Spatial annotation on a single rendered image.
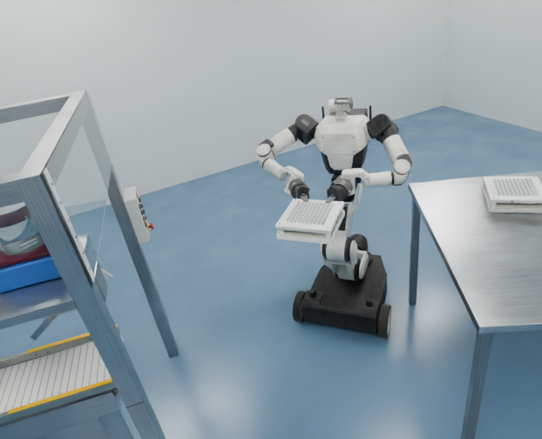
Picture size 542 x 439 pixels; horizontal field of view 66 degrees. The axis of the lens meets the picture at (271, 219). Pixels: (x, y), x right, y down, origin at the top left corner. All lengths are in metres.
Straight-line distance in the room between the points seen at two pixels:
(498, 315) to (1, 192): 1.54
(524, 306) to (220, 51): 3.95
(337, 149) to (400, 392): 1.32
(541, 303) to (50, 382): 1.76
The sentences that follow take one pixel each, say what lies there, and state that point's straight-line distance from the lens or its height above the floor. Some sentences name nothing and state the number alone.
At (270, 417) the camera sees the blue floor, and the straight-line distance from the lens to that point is 2.41.
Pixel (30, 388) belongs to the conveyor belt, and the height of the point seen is 0.83.
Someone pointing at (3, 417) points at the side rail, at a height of 0.86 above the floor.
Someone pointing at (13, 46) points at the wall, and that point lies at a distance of 4.68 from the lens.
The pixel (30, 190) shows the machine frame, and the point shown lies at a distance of 1.15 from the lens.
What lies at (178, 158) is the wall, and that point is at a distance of 4.97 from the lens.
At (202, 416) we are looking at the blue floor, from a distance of 2.50.
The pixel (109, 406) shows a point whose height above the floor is 0.76.
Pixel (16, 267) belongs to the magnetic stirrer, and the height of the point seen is 1.34.
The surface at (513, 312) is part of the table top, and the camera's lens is 1.71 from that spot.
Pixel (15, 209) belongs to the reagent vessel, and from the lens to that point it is 1.38.
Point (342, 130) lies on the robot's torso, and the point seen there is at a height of 1.22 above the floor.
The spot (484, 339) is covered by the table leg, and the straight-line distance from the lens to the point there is 1.70.
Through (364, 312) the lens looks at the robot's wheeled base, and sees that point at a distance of 2.58.
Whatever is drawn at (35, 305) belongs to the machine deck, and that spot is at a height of 1.27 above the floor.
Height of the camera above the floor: 1.97
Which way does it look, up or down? 30 degrees down
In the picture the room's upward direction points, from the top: 9 degrees counter-clockwise
